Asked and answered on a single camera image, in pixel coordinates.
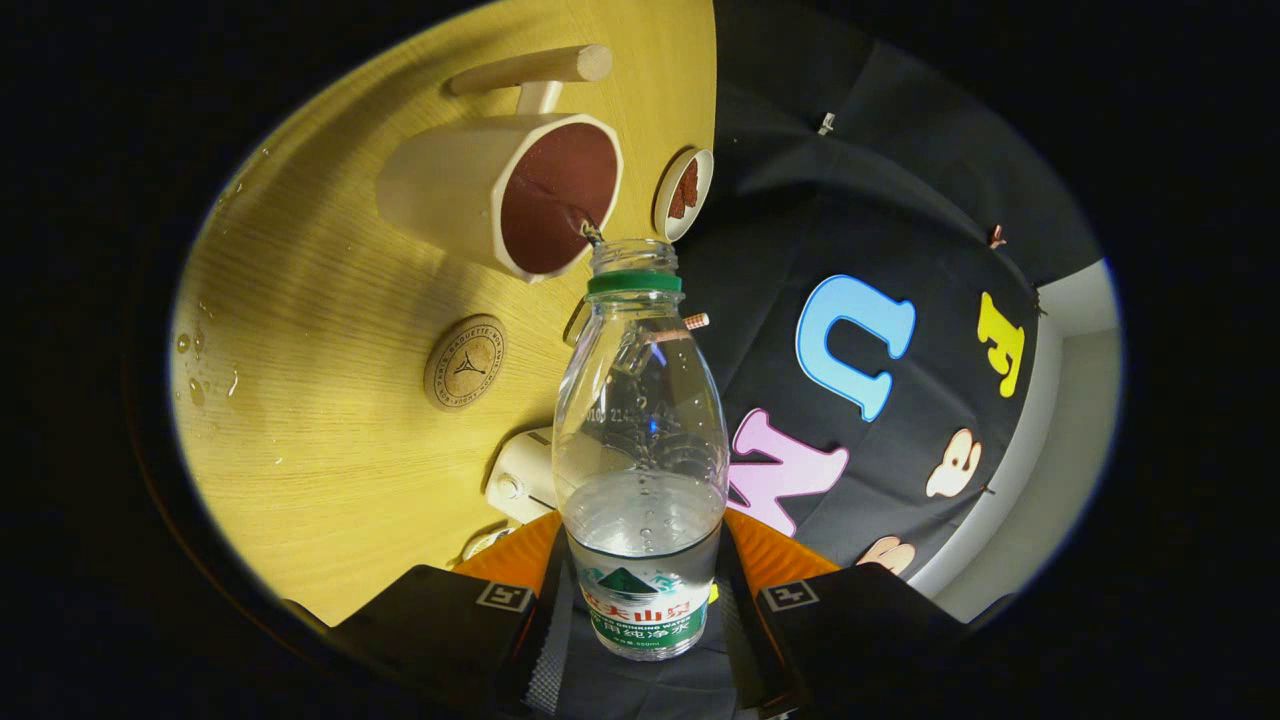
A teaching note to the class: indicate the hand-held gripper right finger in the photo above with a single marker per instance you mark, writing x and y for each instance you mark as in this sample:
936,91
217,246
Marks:
860,620

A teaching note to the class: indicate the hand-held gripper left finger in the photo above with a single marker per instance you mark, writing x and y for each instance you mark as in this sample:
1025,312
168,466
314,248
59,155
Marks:
440,620

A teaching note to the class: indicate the round cork coaster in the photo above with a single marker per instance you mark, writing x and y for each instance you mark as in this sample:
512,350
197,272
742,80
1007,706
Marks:
465,362

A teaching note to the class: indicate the clear plastic bottle green label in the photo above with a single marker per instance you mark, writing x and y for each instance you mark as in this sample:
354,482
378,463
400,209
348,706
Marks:
640,450

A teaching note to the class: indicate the white compartment dish with seeds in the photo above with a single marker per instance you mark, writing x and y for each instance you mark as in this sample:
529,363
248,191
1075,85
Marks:
485,542

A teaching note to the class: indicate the white toaster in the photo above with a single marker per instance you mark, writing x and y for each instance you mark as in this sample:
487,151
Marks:
520,480

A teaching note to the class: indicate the wooden table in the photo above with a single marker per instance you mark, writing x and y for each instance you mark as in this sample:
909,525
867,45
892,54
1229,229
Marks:
320,400

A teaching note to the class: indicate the pink clip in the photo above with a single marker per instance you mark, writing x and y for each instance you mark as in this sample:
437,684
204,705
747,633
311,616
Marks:
996,237

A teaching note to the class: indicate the brown food piece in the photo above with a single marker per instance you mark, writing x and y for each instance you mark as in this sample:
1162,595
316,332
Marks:
679,205
692,178

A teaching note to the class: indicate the small white plate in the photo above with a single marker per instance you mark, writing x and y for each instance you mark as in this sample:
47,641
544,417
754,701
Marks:
664,205

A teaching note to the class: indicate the white clip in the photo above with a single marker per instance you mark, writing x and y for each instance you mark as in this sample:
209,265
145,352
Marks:
826,123

